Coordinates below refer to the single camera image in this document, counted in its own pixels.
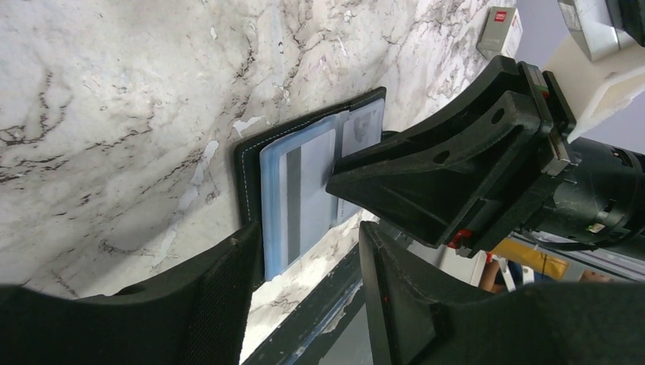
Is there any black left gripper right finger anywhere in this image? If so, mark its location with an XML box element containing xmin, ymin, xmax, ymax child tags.
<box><xmin>359</xmin><ymin>221</ymin><xmax>644</xmax><ymax>364</ymax></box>

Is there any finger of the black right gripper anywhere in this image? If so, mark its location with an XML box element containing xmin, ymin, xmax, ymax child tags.
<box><xmin>334</xmin><ymin>56</ymin><xmax>545</xmax><ymax>172</ymax></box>
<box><xmin>325</xmin><ymin>90</ymin><xmax>565</xmax><ymax>259</ymax></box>

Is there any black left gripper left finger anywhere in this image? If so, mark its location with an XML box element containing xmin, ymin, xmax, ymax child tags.
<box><xmin>1</xmin><ymin>222</ymin><xmax>262</xmax><ymax>364</ymax></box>

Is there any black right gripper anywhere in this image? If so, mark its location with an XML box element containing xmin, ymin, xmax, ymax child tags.
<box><xmin>519</xmin><ymin>61</ymin><xmax>644</xmax><ymax>247</ymax></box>

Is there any grey credit card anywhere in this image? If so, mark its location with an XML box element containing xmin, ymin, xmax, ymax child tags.
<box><xmin>275</xmin><ymin>130</ymin><xmax>335</xmax><ymax>267</ymax></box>

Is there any black leather card holder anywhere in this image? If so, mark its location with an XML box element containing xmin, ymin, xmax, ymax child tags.
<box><xmin>233</xmin><ymin>87</ymin><xmax>386</xmax><ymax>284</ymax></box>

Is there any small white red box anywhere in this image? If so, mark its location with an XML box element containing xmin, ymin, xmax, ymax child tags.
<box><xmin>476</xmin><ymin>7</ymin><xmax>523</xmax><ymax>61</ymax></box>

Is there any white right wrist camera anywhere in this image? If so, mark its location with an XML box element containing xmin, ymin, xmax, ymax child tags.
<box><xmin>545</xmin><ymin>1</ymin><xmax>644</xmax><ymax>142</ymax></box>

